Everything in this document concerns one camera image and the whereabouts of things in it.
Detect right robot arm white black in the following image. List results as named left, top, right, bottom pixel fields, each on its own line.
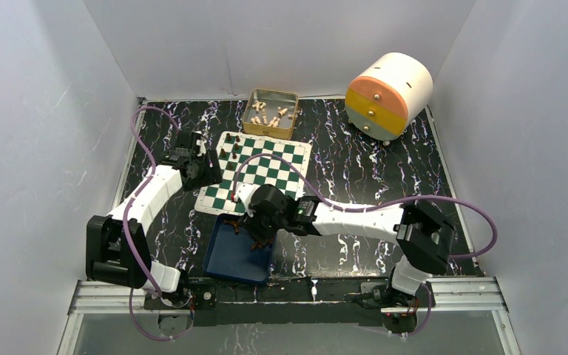
left=233, top=183, right=455, bottom=308

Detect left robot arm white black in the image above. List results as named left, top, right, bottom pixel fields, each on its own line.
left=86, top=131, right=222, bottom=308

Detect pile of brown chess pieces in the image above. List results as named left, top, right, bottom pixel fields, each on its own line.
left=250, top=238, right=273, bottom=251

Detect green white chess board mat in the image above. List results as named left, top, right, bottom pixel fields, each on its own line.
left=190, top=131, right=312, bottom=228

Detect light wooden chess pieces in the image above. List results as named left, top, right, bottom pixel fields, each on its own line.
left=246, top=101, right=297, bottom=129

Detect blue plastic tray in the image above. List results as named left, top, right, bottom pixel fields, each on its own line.
left=203, top=214, right=274, bottom=285

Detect black base bar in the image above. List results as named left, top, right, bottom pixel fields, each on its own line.
left=145, top=277, right=436, bottom=332

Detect gold metal tin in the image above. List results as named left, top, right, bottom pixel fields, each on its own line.
left=242, top=88, right=299, bottom=140

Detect round mini drawer cabinet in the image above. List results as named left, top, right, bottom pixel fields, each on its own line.
left=345, top=53, right=433, bottom=146

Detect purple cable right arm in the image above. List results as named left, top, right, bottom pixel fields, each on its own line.
left=232, top=153, right=499, bottom=339

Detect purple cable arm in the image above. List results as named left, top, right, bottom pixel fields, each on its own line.
left=122, top=105, right=195, bottom=342
left=232, top=153, right=499, bottom=339

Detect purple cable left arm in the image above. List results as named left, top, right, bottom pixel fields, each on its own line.
left=122, top=105, right=195, bottom=342

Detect aluminium rail frame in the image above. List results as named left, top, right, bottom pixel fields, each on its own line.
left=58, top=98, right=519, bottom=354

